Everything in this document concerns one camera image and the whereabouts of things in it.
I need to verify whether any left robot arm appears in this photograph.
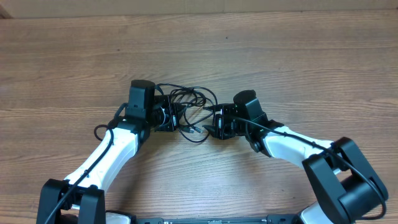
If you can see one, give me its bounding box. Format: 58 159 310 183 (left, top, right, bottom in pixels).
36 80 184 223

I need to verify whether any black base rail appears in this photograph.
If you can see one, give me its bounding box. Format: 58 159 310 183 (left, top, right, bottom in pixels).
105 210 299 224

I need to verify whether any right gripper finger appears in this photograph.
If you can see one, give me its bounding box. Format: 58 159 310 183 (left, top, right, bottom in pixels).
203 105 223 114
203 124 221 139

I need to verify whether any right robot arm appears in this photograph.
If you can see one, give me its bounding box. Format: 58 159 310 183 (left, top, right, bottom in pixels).
205 90 389 223

